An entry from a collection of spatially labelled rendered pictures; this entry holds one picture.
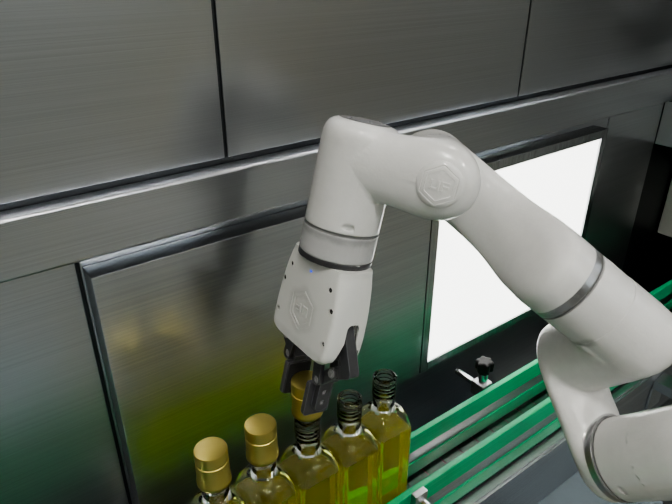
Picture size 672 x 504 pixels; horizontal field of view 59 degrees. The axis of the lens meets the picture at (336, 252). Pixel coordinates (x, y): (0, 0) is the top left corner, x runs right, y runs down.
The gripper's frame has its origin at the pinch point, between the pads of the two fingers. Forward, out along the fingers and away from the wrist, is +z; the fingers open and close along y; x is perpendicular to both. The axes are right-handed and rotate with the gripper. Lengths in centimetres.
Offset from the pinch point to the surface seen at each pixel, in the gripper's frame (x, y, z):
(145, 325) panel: -13.7, -11.8, -2.7
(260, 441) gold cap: -5.6, 1.4, 4.8
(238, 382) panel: -0.7, -12.0, 6.9
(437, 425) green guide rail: 30.5, -3.7, 15.3
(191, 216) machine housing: -9.8, -12.7, -14.7
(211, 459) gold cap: -11.0, 1.4, 5.4
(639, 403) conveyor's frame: 80, 5, 17
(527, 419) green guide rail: 42.2, 3.5, 12.1
